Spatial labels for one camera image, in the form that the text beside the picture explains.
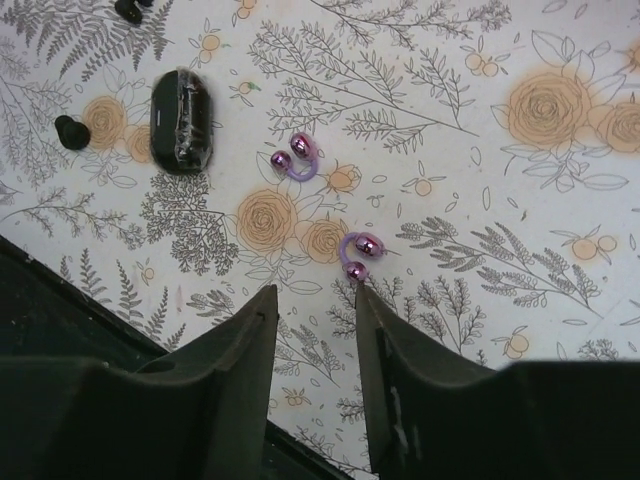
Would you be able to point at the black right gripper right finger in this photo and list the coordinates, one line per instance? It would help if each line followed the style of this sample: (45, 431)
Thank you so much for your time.
(433, 414)

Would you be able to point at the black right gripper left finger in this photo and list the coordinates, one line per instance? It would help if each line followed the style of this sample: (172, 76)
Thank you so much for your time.
(199, 412)

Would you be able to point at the purple clip earbud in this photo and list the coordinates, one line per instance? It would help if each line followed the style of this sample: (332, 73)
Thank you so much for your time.
(364, 244)
(302, 147)

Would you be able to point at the black earbud charging case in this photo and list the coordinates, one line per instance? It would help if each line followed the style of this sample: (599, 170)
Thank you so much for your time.
(181, 122)

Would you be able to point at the floral patterned table mat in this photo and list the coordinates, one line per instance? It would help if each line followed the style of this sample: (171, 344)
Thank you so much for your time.
(492, 145)

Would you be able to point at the black earbud lower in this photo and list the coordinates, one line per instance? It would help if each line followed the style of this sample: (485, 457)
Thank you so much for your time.
(72, 134)

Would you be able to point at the black earbud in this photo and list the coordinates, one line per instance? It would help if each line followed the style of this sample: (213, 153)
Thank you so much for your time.
(129, 10)
(72, 134)

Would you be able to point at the black earbud upper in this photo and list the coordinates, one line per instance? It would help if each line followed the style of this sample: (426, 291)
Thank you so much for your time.
(129, 10)

